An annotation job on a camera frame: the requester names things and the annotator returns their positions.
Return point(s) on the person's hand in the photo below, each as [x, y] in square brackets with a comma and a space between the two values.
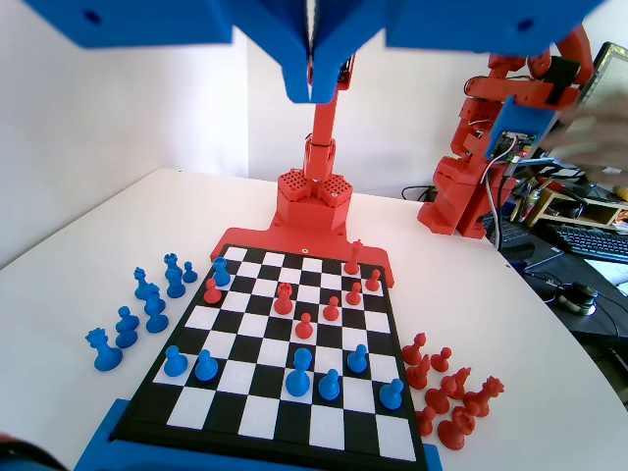
[598, 137]

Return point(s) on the small camera circuit board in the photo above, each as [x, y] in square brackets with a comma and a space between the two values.
[346, 73]

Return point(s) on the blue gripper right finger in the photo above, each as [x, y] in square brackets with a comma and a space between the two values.
[466, 24]

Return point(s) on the red chess pawn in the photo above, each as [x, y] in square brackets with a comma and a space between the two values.
[353, 297]
[373, 282]
[304, 331]
[441, 364]
[331, 311]
[426, 426]
[447, 387]
[212, 294]

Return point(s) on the computer monitor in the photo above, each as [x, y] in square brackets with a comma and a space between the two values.
[608, 73]

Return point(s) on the black white chessboard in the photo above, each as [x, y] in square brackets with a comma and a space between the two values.
[275, 353]

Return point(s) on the blue chess pawn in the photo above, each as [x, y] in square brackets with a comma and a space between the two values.
[329, 388]
[205, 370]
[125, 318]
[174, 365]
[157, 324]
[189, 276]
[391, 397]
[127, 339]
[357, 362]

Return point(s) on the blue chess queen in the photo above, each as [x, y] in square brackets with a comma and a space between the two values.
[105, 360]

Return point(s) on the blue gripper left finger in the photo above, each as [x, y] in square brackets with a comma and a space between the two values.
[147, 22]

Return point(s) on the black computer keyboard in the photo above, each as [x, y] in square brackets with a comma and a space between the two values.
[589, 243]

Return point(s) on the blue controller board mount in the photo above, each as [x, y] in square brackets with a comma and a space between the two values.
[510, 118]

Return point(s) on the blue chess bishop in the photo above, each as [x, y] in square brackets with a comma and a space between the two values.
[143, 289]

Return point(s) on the red base plate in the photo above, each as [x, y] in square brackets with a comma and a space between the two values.
[294, 240]

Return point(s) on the red chess rook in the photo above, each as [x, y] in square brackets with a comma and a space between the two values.
[283, 304]
[454, 434]

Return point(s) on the blue chess rook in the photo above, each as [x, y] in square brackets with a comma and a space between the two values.
[171, 262]
[222, 275]

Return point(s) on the red robot arm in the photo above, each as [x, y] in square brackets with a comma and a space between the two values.
[451, 196]
[314, 206]

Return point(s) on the blue chess king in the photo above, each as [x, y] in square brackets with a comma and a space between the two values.
[297, 382]

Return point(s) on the blue chess knight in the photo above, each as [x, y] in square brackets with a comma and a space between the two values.
[154, 301]
[175, 289]

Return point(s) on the wooden desk shelf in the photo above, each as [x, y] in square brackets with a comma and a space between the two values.
[603, 206]

